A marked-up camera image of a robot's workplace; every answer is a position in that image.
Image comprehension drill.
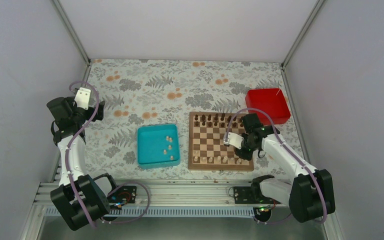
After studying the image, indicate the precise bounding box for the teal plastic tray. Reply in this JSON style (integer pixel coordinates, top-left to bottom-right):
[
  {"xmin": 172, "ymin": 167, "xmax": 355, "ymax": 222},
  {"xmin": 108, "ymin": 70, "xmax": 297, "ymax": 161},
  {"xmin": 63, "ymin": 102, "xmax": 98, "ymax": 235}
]
[{"xmin": 137, "ymin": 124, "xmax": 181, "ymax": 170}]

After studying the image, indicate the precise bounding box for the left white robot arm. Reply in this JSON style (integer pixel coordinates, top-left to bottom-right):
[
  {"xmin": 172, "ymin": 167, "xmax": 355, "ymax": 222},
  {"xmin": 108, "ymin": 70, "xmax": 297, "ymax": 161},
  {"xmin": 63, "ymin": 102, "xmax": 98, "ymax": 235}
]
[{"xmin": 46, "ymin": 96, "xmax": 120, "ymax": 231}]

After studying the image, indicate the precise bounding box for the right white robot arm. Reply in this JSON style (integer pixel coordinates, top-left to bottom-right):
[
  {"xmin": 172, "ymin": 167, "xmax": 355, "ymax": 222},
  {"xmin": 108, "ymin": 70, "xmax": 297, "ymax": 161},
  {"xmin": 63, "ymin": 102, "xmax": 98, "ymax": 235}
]
[{"xmin": 223, "ymin": 113, "xmax": 336, "ymax": 223}]

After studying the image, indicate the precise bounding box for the wooden chess board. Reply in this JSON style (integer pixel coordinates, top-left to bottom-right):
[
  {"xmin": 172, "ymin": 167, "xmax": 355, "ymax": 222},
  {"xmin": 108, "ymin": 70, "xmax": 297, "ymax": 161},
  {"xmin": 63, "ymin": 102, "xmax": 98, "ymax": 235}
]
[{"xmin": 188, "ymin": 111, "xmax": 254, "ymax": 172}]

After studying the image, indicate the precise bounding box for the red plastic box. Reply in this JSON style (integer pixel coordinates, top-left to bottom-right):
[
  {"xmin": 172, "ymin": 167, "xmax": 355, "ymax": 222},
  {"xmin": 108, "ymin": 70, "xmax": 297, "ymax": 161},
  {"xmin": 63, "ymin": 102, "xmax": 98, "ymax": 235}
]
[{"xmin": 245, "ymin": 88, "xmax": 291, "ymax": 125}]

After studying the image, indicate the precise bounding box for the floral patterned table mat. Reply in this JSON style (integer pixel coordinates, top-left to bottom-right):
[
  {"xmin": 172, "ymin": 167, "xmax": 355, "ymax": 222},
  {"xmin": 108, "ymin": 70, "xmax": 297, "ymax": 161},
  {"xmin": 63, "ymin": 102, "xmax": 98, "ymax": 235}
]
[{"xmin": 85, "ymin": 59, "xmax": 287, "ymax": 180}]

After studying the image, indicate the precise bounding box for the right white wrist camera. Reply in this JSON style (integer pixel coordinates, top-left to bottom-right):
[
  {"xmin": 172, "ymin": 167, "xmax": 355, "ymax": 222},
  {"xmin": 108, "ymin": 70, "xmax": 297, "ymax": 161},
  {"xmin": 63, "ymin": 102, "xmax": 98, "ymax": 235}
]
[{"xmin": 223, "ymin": 132, "xmax": 244, "ymax": 150}]

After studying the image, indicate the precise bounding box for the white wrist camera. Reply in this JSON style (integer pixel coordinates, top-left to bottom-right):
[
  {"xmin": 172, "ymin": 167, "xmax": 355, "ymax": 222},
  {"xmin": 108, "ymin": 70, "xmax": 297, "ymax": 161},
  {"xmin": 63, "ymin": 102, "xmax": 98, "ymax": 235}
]
[
  {"xmin": 74, "ymin": 87, "xmax": 91, "ymax": 110},
  {"xmin": 223, "ymin": 132, "xmax": 244, "ymax": 150}
]

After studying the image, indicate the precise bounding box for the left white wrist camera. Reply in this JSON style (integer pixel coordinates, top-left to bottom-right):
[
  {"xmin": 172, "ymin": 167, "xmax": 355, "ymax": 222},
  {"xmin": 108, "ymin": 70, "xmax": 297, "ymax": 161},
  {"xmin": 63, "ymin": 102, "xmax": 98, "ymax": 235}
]
[{"xmin": 74, "ymin": 87, "xmax": 91, "ymax": 110}]

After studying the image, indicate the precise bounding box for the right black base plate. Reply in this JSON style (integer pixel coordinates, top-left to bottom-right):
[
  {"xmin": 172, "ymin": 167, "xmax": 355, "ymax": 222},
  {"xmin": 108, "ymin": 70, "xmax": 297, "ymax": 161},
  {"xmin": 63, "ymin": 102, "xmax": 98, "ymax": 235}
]
[{"xmin": 228, "ymin": 186, "xmax": 280, "ymax": 205}]

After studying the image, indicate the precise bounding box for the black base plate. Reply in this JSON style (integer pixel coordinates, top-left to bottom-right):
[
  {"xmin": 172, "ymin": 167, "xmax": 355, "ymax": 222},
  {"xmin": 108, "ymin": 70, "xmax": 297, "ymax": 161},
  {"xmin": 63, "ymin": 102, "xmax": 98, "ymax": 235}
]
[
  {"xmin": 107, "ymin": 185, "xmax": 137, "ymax": 205},
  {"xmin": 228, "ymin": 186, "xmax": 280, "ymax": 205}
]

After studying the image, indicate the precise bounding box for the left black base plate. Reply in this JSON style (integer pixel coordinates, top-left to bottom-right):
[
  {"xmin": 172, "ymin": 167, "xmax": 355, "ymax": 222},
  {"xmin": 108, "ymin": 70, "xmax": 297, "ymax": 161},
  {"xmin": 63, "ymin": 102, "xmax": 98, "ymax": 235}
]
[{"xmin": 107, "ymin": 185, "xmax": 137, "ymax": 205}]

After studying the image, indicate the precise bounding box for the aluminium front rail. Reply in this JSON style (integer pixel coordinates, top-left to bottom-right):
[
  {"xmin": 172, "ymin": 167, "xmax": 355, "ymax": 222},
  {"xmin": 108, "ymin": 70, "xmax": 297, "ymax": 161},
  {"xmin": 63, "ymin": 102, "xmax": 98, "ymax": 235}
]
[{"xmin": 111, "ymin": 179, "xmax": 272, "ymax": 218}]

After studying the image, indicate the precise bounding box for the left aluminium frame post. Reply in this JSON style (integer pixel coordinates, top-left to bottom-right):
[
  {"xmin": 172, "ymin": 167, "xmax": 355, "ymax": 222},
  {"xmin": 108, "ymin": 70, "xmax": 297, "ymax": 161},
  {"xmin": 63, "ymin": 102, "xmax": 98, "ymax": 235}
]
[{"xmin": 51, "ymin": 0, "xmax": 91, "ymax": 66}]

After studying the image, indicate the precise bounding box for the aluminium frame post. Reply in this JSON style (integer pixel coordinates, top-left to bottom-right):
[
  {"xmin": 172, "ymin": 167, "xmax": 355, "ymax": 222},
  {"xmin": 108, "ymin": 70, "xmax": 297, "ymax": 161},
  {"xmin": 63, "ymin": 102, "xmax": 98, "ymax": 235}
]
[
  {"xmin": 51, "ymin": 0, "xmax": 91, "ymax": 66},
  {"xmin": 281, "ymin": 0, "xmax": 326, "ymax": 70}
]

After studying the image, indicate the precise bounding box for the right aluminium frame post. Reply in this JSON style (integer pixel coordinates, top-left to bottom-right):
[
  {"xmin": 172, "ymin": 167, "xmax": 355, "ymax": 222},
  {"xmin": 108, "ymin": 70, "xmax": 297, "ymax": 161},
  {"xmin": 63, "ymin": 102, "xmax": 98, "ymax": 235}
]
[{"xmin": 281, "ymin": 0, "xmax": 326, "ymax": 70}]

